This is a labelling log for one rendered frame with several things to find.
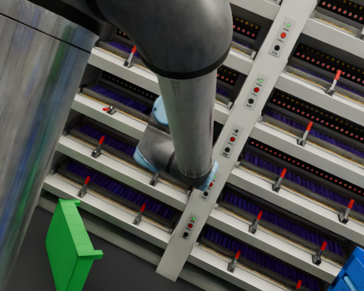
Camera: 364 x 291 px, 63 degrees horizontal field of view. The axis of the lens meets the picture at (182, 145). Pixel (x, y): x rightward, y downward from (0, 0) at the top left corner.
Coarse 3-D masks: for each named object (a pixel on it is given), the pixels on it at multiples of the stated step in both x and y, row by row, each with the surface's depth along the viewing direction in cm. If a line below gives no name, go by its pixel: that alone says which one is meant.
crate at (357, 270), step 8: (360, 248) 86; (352, 256) 86; (360, 256) 85; (344, 264) 88; (352, 264) 85; (360, 264) 83; (352, 272) 84; (360, 272) 82; (352, 280) 83; (360, 280) 81; (360, 288) 79
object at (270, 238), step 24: (240, 192) 130; (216, 216) 117; (240, 216) 122; (264, 216) 125; (288, 216) 128; (264, 240) 115; (288, 240) 118; (312, 240) 122; (336, 240) 126; (312, 264) 113; (336, 264) 116
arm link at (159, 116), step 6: (156, 102) 80; (162, 102) 80; (156, 108) 80; (162, 108) 79; (156, 114) 79; (162, 114) 79; (150, 120) 83; (156, 120) 81; (162, 120) 79; (162, 126) 80; (168, 126) 81
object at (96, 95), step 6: (84, 90) 121; (90, 90) 122; (96, 96) 121; (102, 96) 121; (108, 102) 121; (114, 102) 120; (120, 108) 121; (126, 108) 120; (132, 114) 121; (138, 114) 120; (144, 114) 120; (144, 120) 120
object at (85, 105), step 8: (88, 80) 127; (104, 80) 131; (80, 88) 120; (120, 88) 130; (80, 96) 120; (136, 96) 130; (72, 104) 118; (80, 104) 117; (88, 104) 117; (96, 104) 119; (152, 104) 129; (80, 112) 119; (88, 112) 117; (96, 112) 116; (104, 112) 116; (104, 120) 117; (112, 120) 116; (120, 120) 115; (128, 120) 117; (120, 128) 117; (128, 128) 115; (136, 128) 114; (144, 128) 116; (136, 136) 116
